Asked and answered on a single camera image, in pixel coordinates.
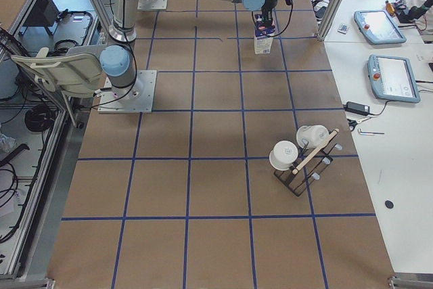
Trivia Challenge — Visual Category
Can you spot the teach pendant near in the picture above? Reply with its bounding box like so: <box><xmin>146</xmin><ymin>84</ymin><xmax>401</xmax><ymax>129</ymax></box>
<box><xmin>367</xmin><ymin>55</ymin><xmax>420</xmax><ymax>103</ymax></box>

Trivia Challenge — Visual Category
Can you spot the blue white milk carton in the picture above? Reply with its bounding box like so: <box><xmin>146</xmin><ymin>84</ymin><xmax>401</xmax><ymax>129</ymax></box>
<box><xmin>254</xmin><ymin>14</ymin><xmax>275</xmax><ymax>55</ymax></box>

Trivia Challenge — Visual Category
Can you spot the allen key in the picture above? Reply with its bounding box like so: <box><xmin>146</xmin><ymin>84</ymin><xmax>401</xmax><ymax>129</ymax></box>
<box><xmin>358</xmin><ymin>129</ymin><xmax>385</xmax><ymax>135</ymax></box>

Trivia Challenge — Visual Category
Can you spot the grey office chair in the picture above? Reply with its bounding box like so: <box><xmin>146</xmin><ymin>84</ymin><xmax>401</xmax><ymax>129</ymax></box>
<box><xmin>11</xmin><ymin>45</ymin><xmax>105</xmax><ymax>98</ymax></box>

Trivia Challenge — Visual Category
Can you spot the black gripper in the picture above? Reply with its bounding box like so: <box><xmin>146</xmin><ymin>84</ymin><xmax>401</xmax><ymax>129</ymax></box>
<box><xmin>262</xmin><ymin>4</ymin><xmax>274</xmax><ymax>22</ymax></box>

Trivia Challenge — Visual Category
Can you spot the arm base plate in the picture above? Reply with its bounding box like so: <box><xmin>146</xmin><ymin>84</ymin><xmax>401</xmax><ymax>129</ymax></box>
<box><xmin>97</xmin><ymin>70</ymin><xmax>157</xmax><ymax>114</ymax></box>
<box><xmin>137</xmin><ymin>0</ymin><xmax>168</xmax><ymax>12</ymax></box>

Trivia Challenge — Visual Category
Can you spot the black wire mug rack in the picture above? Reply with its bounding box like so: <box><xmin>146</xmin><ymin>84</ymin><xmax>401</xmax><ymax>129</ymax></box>
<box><xmin>273</xmin><ymin>143</ymin><xmax>343</xmax><ymax>197</ymax></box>

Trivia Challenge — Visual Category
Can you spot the white mug on rack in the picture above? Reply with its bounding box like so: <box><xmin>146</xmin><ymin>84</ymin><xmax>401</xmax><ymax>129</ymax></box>
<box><xmin>296</xmin><ymin>125</ymin><xmax>329</xmax><ymax>149</ymax></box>
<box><xmin>269</xmin><ymin>140</ymin><xmax>298</xmax><ymax>171</ymax></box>

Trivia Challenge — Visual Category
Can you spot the teach pendant far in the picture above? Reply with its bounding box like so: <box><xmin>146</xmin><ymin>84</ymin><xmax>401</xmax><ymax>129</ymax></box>
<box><xmin>354</xmin><ymin>9</ymin><xmax>407</xmax><ymax>45</ymax></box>

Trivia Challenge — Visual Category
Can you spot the black power brick with cable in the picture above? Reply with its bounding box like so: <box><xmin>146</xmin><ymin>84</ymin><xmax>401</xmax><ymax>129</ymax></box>
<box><xmin>344</xmin><ymin>102</ymin><xmax>370</xmax><ymax>116</ymax></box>

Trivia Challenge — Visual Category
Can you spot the teach pendant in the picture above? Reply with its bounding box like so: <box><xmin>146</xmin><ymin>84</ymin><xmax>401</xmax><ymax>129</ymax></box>
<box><xmin>354</xmin><ymin>9</ymin><xmax>407</xmax><ymax>45</ymax></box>
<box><xmin>367</xmin><ymin>55</ymin><xmax>420</xmax><ymax>103</ymax></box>

